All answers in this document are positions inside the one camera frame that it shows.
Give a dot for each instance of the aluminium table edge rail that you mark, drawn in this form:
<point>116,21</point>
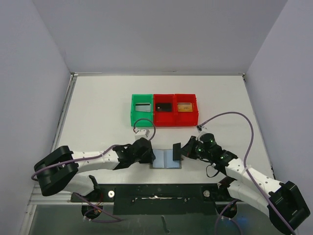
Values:
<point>66,105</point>

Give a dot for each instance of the black credit card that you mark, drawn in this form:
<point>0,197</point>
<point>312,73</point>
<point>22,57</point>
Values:
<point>176,156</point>
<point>163,107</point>

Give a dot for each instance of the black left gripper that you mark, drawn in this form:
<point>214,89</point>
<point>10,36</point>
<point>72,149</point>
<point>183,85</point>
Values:
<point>149,158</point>

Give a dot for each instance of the gold credit card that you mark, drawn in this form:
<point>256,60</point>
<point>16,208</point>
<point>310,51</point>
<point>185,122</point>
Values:
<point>185,107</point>

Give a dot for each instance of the red plastic bin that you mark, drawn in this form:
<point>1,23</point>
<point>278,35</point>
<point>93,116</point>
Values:
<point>187,119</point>
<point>164,119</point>

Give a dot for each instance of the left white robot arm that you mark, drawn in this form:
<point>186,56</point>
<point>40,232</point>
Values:
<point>62,169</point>

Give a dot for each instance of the grey card holder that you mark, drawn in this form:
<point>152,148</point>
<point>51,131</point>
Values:
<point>164,160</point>

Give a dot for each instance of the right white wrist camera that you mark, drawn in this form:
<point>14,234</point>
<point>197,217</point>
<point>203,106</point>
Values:
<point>201,130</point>

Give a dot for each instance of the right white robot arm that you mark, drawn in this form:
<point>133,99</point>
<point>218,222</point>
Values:
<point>283,203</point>

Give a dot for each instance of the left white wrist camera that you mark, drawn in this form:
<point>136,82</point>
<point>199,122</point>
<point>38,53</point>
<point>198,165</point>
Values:
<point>141,133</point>

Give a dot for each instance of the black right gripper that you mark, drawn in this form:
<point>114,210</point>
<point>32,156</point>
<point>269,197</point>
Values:
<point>185,150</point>

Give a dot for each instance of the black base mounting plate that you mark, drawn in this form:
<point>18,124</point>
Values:
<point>118,200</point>

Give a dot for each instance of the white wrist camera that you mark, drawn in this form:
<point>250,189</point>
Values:
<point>141,133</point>
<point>201,130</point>

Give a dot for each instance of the front aluminium frame rail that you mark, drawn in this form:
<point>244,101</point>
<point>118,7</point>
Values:
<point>57,215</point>

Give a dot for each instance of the middle red plastic bin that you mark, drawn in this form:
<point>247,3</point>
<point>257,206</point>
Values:
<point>164,119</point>

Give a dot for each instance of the green plastic bin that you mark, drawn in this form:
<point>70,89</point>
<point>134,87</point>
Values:
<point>145,118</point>

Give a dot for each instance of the right red plastic bin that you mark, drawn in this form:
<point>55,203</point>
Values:
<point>187,119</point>

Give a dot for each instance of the silver VIP card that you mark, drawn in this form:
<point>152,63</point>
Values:
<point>143,107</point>

